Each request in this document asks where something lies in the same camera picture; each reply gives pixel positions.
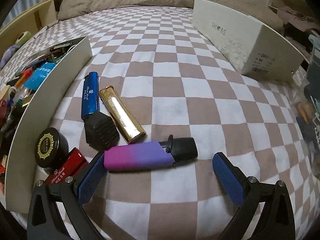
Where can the blue lighter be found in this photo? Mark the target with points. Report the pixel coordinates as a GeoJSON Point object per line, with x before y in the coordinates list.
{"type": "Point", "coordinates": [90, 95]}

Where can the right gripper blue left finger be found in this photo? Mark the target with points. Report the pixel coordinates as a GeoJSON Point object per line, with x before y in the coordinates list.
{"type": "Point", "coordinates": [44, 219]}

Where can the checkered brown white bedsheet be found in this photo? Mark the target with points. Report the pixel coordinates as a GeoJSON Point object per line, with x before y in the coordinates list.
{"type": "Point", "coordinates": [175, 82]}

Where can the green avocado plush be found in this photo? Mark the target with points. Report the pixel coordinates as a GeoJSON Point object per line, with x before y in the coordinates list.
{"type": "Point", "coordinates": [23, 38]}

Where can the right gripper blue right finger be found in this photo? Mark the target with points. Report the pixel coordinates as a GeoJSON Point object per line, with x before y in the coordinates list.
{"type": "Point", "coordinates": [277, 218]}

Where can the clear plastic storage bin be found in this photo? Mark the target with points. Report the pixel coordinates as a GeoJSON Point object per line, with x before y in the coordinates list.
{"type": "Point", "coordinates": [308, 107]}

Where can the gold lighter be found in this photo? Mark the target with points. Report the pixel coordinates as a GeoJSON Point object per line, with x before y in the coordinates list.
{"type": "Point", "coordinates": [127, 124]}

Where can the black round tin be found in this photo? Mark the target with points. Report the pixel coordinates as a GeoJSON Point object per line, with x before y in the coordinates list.
{"type": "Point", "coordinates": [51, 149]}

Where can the purple gradient vape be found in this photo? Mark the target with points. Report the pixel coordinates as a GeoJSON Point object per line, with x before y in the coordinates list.
{"type": "Point", "coordinates": [150, 155]}

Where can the open closet with clothes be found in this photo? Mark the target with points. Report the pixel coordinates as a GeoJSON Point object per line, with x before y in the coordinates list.
{"type": "Point", "coordinates": [299, 22]}

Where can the white clutter box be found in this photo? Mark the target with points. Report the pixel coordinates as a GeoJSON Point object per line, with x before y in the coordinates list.
{"type": "Point", "coordinates": [21, 163]}

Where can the blue plastic packet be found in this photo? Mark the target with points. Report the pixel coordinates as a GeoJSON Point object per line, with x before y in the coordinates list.
{"type": "Point", "coordinates": [37, 78]}

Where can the wooden headboard shelf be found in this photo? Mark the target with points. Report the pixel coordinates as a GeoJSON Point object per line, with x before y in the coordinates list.
{"type": "Point", "coordinates": [32, 20]}

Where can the purple plush toy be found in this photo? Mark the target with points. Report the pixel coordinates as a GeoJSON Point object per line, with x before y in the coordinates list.
{"type": "Point", "coordinates": [8, 54]}

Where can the white shoe box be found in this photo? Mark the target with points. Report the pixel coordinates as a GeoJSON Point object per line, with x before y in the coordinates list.
{"type": "Point", "coordinates": [252, 47]}

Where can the black ribbed cap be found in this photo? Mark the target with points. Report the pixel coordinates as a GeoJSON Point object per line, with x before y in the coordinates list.
{"type": "Point", "coordinates": [100, 131]}

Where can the slim red lighter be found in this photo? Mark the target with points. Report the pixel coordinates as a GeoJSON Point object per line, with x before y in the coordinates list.
{"type": "Point", "coordinates": [72, 166]}

